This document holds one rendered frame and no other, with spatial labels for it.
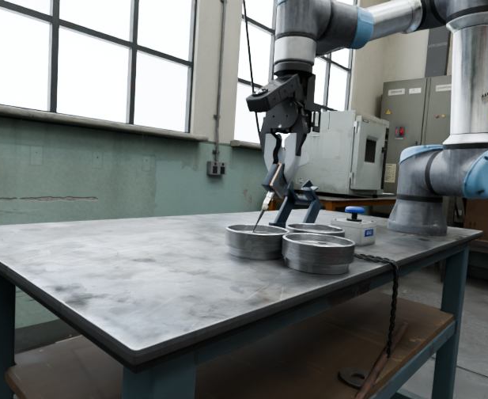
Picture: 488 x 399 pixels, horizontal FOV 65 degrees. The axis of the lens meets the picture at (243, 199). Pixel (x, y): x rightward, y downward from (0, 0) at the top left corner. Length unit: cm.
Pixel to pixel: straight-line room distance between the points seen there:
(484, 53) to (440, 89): 354
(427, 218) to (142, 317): 87
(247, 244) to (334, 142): 245
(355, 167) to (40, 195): 204
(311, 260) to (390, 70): 465
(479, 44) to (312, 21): 44
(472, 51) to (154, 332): 91
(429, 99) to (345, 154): 185
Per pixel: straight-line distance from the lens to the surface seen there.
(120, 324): 35
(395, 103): 471
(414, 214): 109
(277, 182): 68
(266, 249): 58
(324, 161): 302
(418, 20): 111
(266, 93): 64
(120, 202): 228
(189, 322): 35
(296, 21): 73
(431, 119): 455
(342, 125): 298
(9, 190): 206
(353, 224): 80
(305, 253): 53
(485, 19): 106
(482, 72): 104
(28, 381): 82
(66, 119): 205
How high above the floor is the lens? 93
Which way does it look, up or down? 4 degrees down
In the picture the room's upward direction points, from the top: 4 degrees clockwise
